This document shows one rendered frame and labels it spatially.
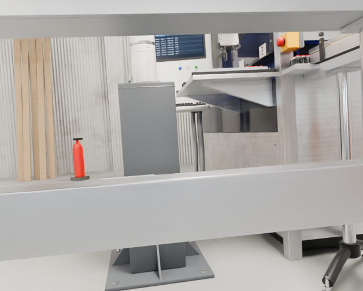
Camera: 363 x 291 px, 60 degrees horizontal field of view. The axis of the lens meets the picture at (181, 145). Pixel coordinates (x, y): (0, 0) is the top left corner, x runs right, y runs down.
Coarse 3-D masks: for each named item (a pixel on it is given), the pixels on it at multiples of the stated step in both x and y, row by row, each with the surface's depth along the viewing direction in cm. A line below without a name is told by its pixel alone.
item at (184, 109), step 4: (176, 108) 218; (180, 108) 218; (184, 108) 217; (188, 108) 217; (192, 108) 217; (196, 108) 217; (200, 108) 217; (204, 108) 217; (208, 108) 216; (176, 112) 231; (180, 112) 234; (184, 112) 243
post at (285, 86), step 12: (276, 36) 145; (276, 48) 146; (276, 60) 147; (288, 60) 144; (276, 84) 148; (288, 84) 144; (276, 96) 149; (288, 96) 144; (288, 108) 144; (288, 120) 145; (288, 132) 145; (288, 144) 145; (288, 156) 145; (288, 240) 147; (300, 240) 148; (288, 252) 148; (300, 252) 148
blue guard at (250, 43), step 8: (240, 40) 194; (248, 40) 182; (256, 40) 170; (264, 40) 159; (240, 48) 195; (248, 48) 182; (256, 48) 170; (240, 56) 196; (248, 56) 183; (256, 56) 171; (216, 64) 257; (224, 64) 233; (232, 64) 214; (248, 64) 184
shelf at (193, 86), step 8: (264, 72) 144; (272, 72) 144; (192, 80) 142; (200, 80) 143; (208, 80) 145; (216, 80) 146; (224, 80) 148; (232, 80) 150; (240, 80) 151; (184, 88) 168; (192, 88) 170; (200, 88) 172; (208, 88) 174; (176, 96) 205; (184, 96) 208
